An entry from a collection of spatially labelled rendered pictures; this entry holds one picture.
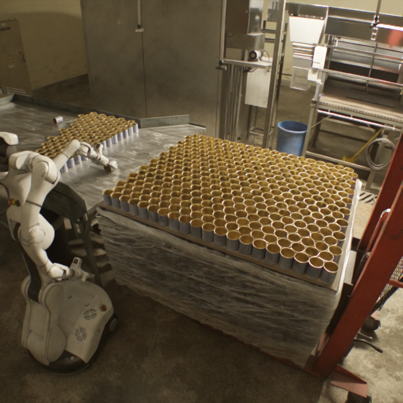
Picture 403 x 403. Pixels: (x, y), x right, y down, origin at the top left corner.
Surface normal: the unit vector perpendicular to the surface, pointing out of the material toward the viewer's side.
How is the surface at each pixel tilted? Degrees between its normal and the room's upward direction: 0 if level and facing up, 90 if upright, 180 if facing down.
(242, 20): 90
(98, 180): 0
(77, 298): 1
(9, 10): 90
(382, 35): 90
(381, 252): 90
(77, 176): 0
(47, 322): 56
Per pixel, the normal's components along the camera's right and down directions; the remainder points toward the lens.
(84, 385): 0.04, -0.83
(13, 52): 0.88, 0.26
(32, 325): -0.25, -0.11
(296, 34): -0.47, 0.61
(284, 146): -0.69, 0.42
